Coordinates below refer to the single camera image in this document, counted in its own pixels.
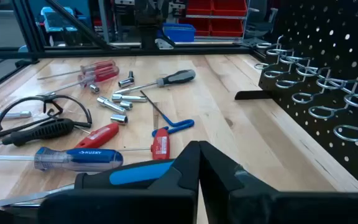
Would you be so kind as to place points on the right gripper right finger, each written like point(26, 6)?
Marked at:
point(259, 205)

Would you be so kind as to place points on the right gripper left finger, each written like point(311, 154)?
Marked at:
point(120, 205)

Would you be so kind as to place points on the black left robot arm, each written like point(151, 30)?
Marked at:
point(149, 25)

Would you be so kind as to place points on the black peg board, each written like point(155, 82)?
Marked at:
point(306, 15)

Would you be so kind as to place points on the black safety glasses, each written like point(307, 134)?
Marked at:
point(46, 99)

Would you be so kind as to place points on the chrome extension bar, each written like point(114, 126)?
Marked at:
point(5, 115)

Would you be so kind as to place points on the red storage bin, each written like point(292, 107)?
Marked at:
point(227, 28)
point(228, 7)
point(199, 7)
point(197, 26)

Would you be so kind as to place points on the light blue storage bin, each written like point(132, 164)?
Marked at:
point(57, 20)

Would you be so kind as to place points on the black aluminium table frame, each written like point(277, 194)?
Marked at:
point(104, 51)

